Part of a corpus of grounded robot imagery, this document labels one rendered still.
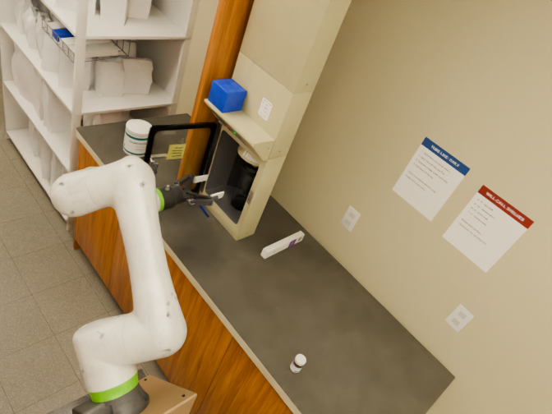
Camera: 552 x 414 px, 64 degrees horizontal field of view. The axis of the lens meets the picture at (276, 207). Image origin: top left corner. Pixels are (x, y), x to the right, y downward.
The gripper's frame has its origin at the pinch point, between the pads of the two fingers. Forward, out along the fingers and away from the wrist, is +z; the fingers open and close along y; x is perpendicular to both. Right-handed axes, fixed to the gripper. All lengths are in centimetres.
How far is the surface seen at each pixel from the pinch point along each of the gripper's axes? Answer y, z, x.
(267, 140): -14.1, 6.6, -32.5
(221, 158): 14.0, 14.6, -2.0
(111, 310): 32, -17, 119
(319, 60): -14, 17, -65
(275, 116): -10.5, 10.3, -40.8
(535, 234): -101, 55, -46
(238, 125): -2.4, 1.3, -32.5
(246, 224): -14.4, 13.5, 14.5
